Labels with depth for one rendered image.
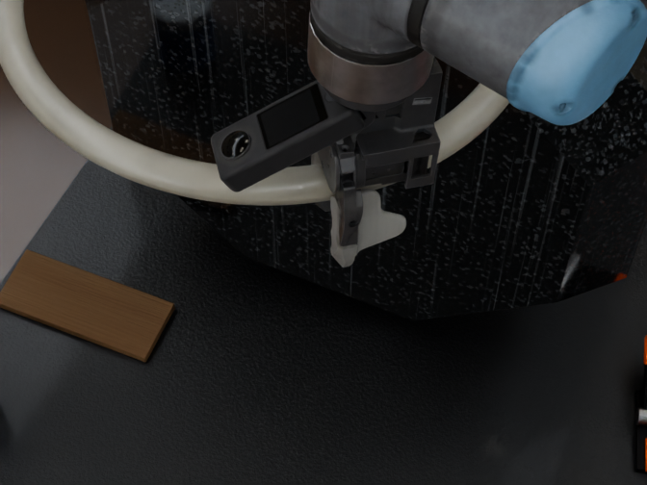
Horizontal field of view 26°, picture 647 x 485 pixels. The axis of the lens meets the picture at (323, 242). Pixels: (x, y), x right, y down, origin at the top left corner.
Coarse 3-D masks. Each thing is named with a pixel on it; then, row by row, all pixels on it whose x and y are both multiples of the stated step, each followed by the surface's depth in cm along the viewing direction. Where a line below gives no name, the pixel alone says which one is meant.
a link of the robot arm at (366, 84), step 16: (320, 48) 96; (320, 64) 97; (336, 64) 96; (352, 64) 95; (368, 64) 95; (400, 64) 95; (416, 64) 96; (320, 80) 98; (336, 80) 97; (352, 80) 96; (368, 80) 96; (384, 80) 96; (400, 80) 96; (416, 80) 98; (352, 96) 98; (368, 96) 97; (384, 96) 97; (400, 96) 98
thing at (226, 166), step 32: (288, 96) 104; (320, 96) 103; (224, 128) 106; (256, 128) 104; (288, 128) 103; (320, 128) 102; (352, 128) 103; (224, 160) 104; (256, 160) 103; (288, 160) 104
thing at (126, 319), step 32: (32, 256) 213; (32, 288) 210; (64, 288) 210; (96, 288) 210; (128, 288) 210; (64, 320) 207; (96, 320) 207; (128, 320) 207; (160, 320) 207; (128, 352) 204
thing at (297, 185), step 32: (0, 0) 121; (0, 32) 119; (32, 64) 117; (32, 96) 115; (64, 96) 115; (480, 96) 116; (64, 128) 113; (96, 128) 112; (448, 128) 113; (480, 128) 115; (96, 160) 112; (128, 160) 111; (160, 160) 111; (192, 160) 111; (192, 192) 110; (224, 192) 110; (256, 192) 110; (288, 192) 110; (320, 192) 110
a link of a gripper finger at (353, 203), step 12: (348, 180) 106; (336, 192) 108; (348, 192) 106; (360, 192) 107; (348, 204) 106; (360, 204) 107; (348, 216) 107; (360, 216) 107; (348, 228) 108; (348, 240) 111
